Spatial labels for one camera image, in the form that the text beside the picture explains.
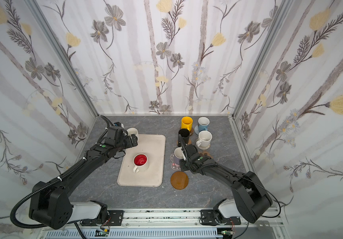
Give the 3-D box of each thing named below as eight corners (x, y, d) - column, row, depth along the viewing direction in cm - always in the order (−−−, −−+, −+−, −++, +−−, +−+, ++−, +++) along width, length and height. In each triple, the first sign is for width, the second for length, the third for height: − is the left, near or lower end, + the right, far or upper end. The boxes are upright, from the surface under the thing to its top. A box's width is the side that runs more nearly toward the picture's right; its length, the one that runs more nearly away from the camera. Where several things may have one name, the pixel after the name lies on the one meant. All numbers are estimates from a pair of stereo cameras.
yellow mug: (181, 136, 110) (182, 126, 101) (181, 126, 116) (181, 116, 107) (191, 136, 110) (193, 126, 101) (190, 126, 116) (192, 116, 107)
